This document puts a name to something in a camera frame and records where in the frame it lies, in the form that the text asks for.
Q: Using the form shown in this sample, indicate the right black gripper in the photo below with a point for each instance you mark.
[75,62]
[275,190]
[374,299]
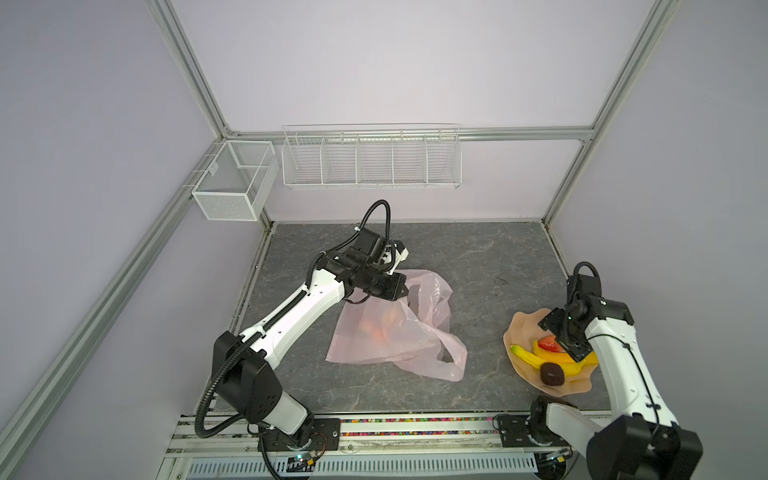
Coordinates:
[550,321]

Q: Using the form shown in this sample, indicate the yellow banana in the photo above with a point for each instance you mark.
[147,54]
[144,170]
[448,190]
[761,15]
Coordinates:
[569,366]
[526,357]

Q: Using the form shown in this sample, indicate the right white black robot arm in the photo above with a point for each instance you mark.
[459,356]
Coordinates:
[644,439]

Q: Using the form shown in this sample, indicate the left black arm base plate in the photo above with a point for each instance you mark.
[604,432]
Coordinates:
[321,434]

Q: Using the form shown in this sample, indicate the dark purple plum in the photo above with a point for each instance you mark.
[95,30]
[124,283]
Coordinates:
[552,374]

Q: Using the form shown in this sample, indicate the white vent grille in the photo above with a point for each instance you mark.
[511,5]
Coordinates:
[375,466]

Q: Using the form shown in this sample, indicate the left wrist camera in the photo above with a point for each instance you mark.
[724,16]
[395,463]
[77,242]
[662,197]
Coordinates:
[398,253]

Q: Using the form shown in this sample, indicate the small white mesh basket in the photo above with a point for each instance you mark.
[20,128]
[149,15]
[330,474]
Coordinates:
[237,181]

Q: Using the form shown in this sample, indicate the red fruit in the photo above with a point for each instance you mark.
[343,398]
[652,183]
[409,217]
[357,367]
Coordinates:
[378,330]

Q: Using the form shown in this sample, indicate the pink plastic bag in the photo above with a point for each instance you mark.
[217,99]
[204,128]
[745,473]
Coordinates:
[421,343]

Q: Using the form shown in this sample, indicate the long white wire basket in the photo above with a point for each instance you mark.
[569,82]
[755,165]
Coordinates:
[377,156]

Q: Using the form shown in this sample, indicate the beige wavy fruit plate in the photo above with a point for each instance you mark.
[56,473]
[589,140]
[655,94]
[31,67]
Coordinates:
[524,331]

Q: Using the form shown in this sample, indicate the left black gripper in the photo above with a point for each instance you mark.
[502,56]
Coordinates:
[397,280]

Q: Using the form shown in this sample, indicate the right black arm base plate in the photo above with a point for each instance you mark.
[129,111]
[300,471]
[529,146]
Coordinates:
[514,431]

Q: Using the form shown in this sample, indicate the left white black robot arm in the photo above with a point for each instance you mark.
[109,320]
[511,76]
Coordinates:
[243,385]

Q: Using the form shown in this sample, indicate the aluminium mounting rail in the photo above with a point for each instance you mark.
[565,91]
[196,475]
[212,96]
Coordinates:
[383,433]

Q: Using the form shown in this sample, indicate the red strawberry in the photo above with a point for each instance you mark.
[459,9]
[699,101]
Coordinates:
[550,344]

